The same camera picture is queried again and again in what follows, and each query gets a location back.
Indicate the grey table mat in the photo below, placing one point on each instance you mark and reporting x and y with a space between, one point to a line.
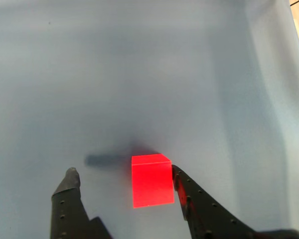
114 74

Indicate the red cube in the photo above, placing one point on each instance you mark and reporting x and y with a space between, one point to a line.
152 184

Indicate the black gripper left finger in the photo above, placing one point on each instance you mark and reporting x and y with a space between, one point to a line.
64 211

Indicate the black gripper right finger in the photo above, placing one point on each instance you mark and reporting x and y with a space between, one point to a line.
209 214

